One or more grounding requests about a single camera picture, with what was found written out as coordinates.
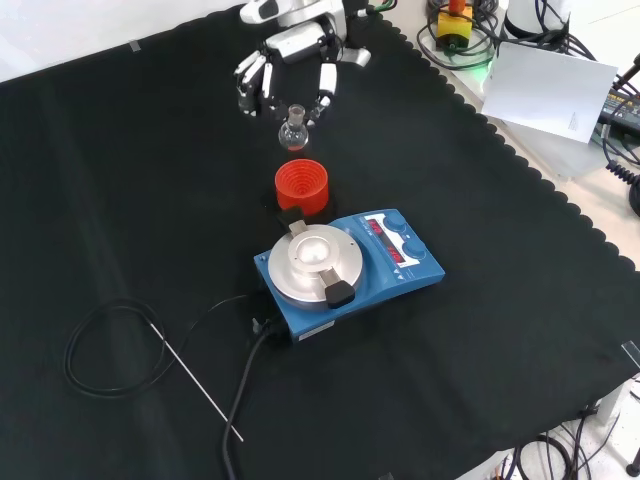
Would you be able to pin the yellow stop button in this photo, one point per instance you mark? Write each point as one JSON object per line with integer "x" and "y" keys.
{"x": 454, "y": 27}

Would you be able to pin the black device with yellow label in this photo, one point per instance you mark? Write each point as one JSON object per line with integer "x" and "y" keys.
{"x": 620, "y": 107}

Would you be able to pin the thin metal probe rod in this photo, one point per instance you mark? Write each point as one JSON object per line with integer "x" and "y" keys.
{"x": 196, "y": 382}

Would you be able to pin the white cylinder post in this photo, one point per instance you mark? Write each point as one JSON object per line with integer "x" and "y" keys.
{"x": 530, "y": 15}

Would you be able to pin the clear tape piece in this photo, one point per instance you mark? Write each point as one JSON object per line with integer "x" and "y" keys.
{"x": 632, "y": 352}
{"x": 135, "y": 46}

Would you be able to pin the clear round-bottom flask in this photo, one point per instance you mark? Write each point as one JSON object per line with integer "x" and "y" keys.
{"x": 292, "y": 135}

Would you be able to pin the pale board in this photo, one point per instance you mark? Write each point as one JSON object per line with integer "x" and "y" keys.
{"x": 545, "y": 90}

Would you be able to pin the heater with blue base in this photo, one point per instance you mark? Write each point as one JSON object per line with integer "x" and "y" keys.
{"x": 380, "y": 285}

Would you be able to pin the black cloth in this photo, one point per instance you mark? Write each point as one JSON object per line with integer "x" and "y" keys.
{"x": 150, "y": 200}

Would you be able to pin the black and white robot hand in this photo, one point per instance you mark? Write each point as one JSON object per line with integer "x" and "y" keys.
{"x": 297, "y": 45}

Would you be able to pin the orange ribbed flask holder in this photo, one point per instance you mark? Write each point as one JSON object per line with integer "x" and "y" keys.
{"x": 302, "y": 195}

